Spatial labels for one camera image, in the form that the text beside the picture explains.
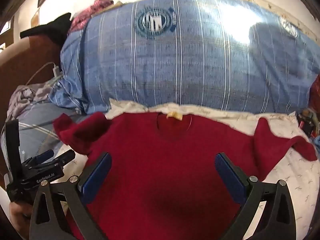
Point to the blue crumpled cloth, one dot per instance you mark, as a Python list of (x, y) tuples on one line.
[(317, 143)]

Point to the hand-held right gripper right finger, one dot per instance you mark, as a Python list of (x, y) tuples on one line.
[(230, 177)]

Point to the person's left hand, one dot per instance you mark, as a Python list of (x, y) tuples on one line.
[(20, 212)]

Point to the blue striped duvet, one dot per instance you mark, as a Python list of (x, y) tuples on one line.
[(175, 75)]

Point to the white leaf-print pillow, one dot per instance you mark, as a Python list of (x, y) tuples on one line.
[(287, 175)]

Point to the grey star-print bed sheet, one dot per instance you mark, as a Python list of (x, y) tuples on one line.
[(37, 120)]

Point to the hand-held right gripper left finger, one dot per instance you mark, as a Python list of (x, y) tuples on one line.
[(97, 177)]

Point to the lilac crumpled cloth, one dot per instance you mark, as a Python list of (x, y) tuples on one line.
[(22, 95)]

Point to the white charger plug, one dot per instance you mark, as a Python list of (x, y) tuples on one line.
[(56, 70)]

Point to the red shiny bag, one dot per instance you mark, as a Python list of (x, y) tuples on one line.
[(316, 90)]

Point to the dark clutter pile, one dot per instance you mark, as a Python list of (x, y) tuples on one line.
[(306, 122)]

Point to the brown headboard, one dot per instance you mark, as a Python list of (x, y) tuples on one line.
[(25, 57)]

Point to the pink patterned cloth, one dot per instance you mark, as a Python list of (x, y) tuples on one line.
[(97, 6)]

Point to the red sweater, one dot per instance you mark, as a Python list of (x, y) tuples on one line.
[(162, 167)]

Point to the black cloth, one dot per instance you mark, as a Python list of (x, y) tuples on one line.
[(52, 30)]

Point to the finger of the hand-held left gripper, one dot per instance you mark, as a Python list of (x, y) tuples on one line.
[(65, 157), (45, 155)]

